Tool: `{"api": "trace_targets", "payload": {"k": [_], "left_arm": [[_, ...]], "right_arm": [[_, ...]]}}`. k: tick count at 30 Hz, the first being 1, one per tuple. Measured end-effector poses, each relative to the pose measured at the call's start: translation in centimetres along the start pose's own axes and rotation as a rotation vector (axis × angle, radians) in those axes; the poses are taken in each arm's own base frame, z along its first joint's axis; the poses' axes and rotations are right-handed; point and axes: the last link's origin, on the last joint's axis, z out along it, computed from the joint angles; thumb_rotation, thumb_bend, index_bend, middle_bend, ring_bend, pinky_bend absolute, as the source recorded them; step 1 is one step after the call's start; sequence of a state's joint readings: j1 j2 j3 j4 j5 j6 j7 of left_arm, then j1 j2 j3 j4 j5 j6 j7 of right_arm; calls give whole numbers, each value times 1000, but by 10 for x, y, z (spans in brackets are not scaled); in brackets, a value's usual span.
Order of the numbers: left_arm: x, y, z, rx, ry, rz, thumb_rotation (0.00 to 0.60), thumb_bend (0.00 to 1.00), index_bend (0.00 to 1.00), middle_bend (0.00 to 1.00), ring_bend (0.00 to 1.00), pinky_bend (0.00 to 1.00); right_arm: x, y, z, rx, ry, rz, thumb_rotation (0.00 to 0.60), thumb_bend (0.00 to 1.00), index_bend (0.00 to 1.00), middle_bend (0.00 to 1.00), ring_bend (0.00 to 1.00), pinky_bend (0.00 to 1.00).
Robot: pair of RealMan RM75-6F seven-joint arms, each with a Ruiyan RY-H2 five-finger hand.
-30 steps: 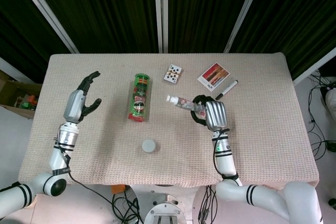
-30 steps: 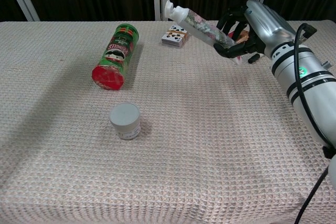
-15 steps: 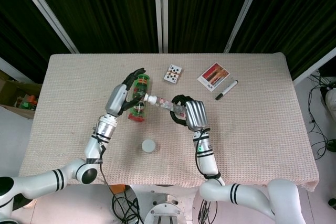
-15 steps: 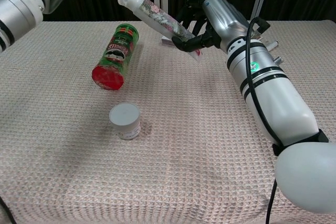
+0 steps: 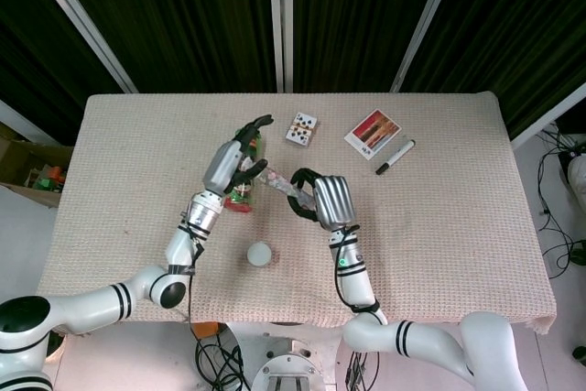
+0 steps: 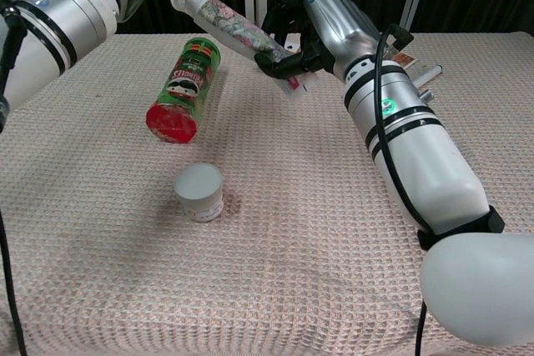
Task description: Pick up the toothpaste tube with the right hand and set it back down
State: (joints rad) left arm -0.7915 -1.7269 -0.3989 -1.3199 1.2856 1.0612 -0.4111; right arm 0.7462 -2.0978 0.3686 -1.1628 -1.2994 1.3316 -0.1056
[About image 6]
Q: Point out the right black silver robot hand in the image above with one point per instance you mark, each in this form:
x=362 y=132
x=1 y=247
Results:
x=342 y=26

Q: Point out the black and white marker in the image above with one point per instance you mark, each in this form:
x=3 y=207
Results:
x=427 y=72

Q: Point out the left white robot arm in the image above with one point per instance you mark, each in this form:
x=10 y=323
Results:
x=50 y=31

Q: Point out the floral squeeze tube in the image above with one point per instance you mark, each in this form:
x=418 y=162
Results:
x=233 y=24

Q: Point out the small white jar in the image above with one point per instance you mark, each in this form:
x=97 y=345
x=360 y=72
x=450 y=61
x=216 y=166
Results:
x=198 y=189

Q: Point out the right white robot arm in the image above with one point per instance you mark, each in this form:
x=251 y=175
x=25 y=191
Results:
x=425 y=164

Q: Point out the green Pringles can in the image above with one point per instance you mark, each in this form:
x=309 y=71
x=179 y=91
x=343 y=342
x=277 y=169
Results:
x=185 y=85

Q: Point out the red photo postcard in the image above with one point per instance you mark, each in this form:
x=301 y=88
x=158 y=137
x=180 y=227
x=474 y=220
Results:
x=404 y=59

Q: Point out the beige waffle tablecloth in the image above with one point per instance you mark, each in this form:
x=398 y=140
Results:
x=250 y=247

